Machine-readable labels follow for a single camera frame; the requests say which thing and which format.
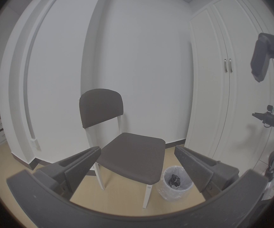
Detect clear plastic bag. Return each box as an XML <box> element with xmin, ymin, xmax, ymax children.
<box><xmin>156</xmin><ymin>165</ymin><xmax>194</xmax><ymax>201</ymax></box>

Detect dark grey padded chair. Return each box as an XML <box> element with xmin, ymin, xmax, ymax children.
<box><xmin>79</xmin><ymin>89</ymin><xmax>166</xmax><ymax>209</ymax></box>

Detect white wardrobe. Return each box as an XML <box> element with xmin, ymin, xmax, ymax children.
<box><xmin>185</xmin><ymin>0</ymin><xmax>274</xmax><ymax>171</ymax></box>

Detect white trash bin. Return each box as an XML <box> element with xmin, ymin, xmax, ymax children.
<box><xmin>156</xmin><ymin>167</ymin><xmax>194</xmax><ymax>201</ymax></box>

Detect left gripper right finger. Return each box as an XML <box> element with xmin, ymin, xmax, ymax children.
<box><xmin>174</xmin><ymin>145</ymin><xmax>239</xmax><ymax>194</ymax></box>

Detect crumpled black plastic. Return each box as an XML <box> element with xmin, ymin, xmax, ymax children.
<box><xmin>168</xmin><ymin>174</ymin><xmax>182</xmax><ymax>188</ymax></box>

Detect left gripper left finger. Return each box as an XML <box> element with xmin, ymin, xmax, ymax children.
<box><xmin>34</xmin><ymin>146</ymin><xmax>102</xmax><ymax>198</ymax></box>

